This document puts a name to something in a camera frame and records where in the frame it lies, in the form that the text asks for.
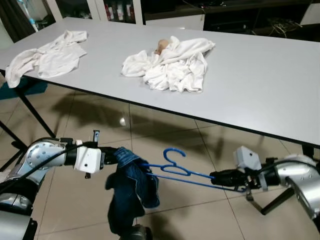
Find beige baby doll head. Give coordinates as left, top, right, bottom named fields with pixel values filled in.
left=154, top=39, right=170, bottom=56

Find white cotton garment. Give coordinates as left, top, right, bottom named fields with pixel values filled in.
left=121, top=36, right=217, bottom=94

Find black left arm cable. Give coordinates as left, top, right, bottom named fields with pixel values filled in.
left=0, top=142, right=83, bottom=193

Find blue plastic clothes hanger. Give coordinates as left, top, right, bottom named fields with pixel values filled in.
left=140, top=147, right=249, bottom=194

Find black table leg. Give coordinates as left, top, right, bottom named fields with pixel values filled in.
left=301, top=144, right=320, bottom=162
left=17, top=87, right=45, bottom=141

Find grey robot left foot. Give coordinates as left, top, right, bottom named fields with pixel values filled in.
left=127, top=225, right=154, bottom=240

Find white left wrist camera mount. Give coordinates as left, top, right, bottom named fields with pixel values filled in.
left=74, top=130, right=104, bottom=180

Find white crumpled shirt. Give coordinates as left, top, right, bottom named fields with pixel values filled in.
left=5, top=30, right=89, bottom=89

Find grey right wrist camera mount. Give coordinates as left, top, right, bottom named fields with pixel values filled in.
left=234, top=146, right=264, bottom=202

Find dark brown TV stand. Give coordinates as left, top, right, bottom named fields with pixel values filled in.
left=142, top=0, right=320, bottom=40

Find teal floor mat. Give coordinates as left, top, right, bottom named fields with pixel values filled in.
left=0, top=77, right=49, bottom=101

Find white glass door cabinet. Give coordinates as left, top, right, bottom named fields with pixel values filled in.
left=47, top=0, right=146, bottom=24

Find tangle of white cables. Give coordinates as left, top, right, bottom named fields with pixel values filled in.
left=267, top=17, right=304, bottom=39

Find blue denim jeans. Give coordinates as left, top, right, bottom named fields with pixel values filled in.
left=105, top=146, right=161, bottom=239

